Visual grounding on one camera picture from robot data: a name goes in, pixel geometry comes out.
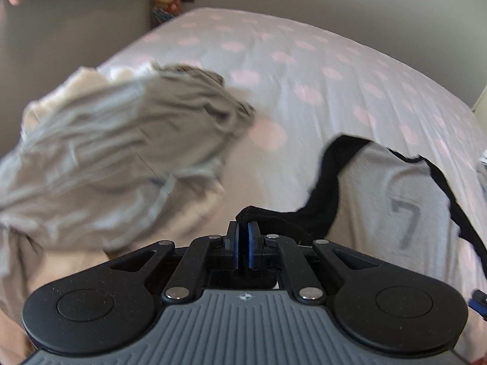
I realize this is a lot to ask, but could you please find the pink polka dot bed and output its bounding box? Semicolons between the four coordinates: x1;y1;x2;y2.
97;7;487;365

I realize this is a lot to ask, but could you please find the light grey shirt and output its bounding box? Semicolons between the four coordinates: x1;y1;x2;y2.
0;64;256;279

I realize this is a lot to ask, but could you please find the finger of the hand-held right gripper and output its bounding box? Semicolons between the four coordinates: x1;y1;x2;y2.
470;291;487;316

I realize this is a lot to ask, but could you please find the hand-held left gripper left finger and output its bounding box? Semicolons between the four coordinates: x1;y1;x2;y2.
110;221;240;302

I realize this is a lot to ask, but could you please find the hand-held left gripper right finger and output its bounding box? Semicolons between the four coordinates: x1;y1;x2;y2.
248;222;379;302

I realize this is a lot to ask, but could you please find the grey shirt with black sleeves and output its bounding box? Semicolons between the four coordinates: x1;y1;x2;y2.
236;135;487;297

